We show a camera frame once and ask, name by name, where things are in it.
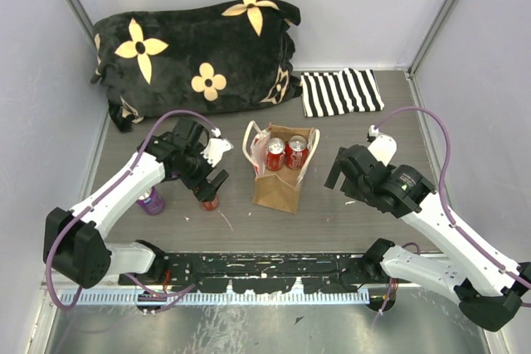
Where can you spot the red cola can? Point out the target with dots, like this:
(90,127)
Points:
(274,154)
(211,205)
(296,152)

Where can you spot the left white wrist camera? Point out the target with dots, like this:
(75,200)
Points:
(215,149)

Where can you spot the white slotted cable duct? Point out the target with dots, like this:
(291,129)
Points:
(294,297)

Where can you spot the black white striped cloth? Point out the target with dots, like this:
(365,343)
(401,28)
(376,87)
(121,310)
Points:
(326,94)

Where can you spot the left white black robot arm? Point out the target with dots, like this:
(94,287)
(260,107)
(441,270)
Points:
(74,241)

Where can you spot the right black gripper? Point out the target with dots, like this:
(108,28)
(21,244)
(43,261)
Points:
(348,188)

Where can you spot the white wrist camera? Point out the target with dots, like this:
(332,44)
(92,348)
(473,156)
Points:
(215,149)
(382,146)

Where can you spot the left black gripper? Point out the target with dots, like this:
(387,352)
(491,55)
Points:
(202,188)

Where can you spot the brown canvas bag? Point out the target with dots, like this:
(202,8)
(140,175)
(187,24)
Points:
(278,190)

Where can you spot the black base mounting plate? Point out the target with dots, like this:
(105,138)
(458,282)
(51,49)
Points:
(264,273)

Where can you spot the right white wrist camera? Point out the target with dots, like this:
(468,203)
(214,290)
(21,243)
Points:
(382,146)

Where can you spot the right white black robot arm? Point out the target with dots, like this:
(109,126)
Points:
(486,285)

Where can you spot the near purple soda can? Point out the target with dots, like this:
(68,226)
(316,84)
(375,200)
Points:
(151,202)

